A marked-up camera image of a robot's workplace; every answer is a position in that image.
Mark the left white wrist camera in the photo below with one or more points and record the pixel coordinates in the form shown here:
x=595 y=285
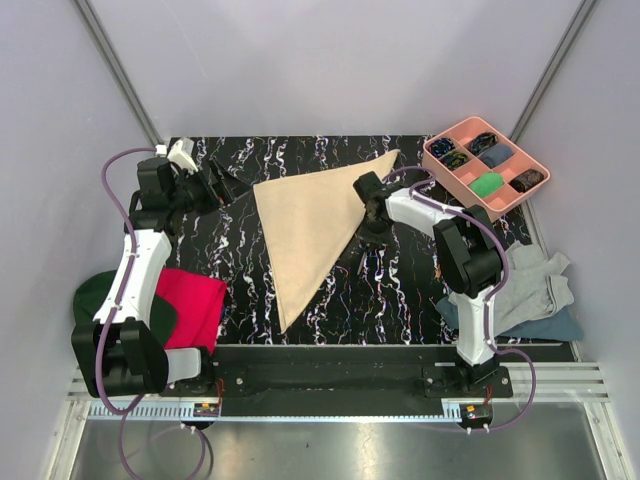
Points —
x=180 y=152

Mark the dark green baseball cap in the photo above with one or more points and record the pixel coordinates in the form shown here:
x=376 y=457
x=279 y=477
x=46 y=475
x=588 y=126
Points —
x=90 y=296

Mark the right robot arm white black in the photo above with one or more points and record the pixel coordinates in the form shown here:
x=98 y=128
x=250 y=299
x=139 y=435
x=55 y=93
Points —
x=472 y=263

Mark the blue folded cloth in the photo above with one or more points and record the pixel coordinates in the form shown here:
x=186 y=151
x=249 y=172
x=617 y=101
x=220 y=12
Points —
x=560 y=327

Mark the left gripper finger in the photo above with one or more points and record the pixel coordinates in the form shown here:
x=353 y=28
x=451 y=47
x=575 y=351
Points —
x=229 y=182
x=222 y=191

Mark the green rolled sock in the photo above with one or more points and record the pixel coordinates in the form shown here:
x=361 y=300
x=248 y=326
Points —
x=486 y=184

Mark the aluminium frame rail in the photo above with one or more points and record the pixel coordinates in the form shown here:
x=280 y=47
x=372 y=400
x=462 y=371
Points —
x=101 y=39

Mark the red folded cloth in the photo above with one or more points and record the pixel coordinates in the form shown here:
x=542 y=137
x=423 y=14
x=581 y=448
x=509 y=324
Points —
x=198 y=301

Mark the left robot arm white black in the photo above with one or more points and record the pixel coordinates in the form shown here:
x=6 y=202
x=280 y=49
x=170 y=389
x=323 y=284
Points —
x=145 y=326

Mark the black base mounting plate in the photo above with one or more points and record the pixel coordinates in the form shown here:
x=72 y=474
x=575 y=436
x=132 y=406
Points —
x=433 y=371

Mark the beige cloth napkin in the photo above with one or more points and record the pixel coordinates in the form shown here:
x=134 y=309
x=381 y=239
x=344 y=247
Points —
x=307 y=221

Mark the yellow patterned rolled sock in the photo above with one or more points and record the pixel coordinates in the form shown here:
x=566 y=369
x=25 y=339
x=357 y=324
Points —
x=454 y=159

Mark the grey-blue rolled sock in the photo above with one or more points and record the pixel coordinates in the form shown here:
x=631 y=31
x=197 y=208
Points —
x=496 y=155

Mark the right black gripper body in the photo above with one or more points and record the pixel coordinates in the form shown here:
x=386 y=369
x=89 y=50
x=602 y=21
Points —
x=378 y=225

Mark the grey t-shirt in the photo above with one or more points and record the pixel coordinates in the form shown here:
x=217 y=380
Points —
x=536 y=287

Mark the pink divided tray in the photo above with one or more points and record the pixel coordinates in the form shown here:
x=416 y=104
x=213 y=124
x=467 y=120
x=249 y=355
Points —
x=457 y=182

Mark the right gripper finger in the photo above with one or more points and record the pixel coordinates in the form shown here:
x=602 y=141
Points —
x=361 y=264
x=372 y=240

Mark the dark multicolour rolled sock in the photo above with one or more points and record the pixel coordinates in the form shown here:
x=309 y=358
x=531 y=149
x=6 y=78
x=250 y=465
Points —
x=483 y=142

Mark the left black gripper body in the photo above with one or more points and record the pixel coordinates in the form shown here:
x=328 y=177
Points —
x=193 y=193

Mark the dark brown rolled sock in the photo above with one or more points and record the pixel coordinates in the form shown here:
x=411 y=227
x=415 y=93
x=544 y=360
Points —
x=527 y=180

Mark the blue patterned rolled sock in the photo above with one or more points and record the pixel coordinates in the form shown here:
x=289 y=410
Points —
x=440 y=147

